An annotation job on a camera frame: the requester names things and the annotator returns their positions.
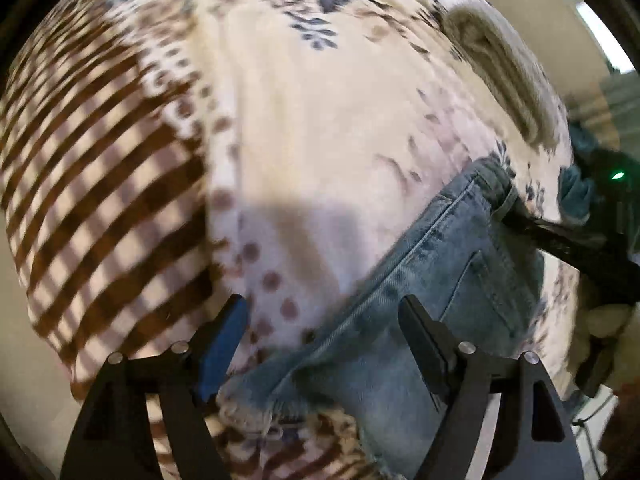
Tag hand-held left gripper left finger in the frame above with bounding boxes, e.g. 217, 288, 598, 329
60, 294, 250, 480

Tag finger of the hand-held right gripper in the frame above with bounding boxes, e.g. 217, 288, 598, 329
499, 211, 609, 269

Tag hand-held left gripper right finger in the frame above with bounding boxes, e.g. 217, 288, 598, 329
397, 294, 586, 480

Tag blue denim pants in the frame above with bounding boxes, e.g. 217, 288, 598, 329
217, 156, 551, 480

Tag person's right hand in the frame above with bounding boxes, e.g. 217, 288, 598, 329
575, 304, 637, 386

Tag teal cloth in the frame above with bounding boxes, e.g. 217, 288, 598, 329
557, 165, 597, 221

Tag folded beige towel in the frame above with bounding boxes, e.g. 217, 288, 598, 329
442, 4, 567, 147

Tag floral striped printed blanket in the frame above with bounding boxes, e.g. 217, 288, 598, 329
0, 0, 581, 480

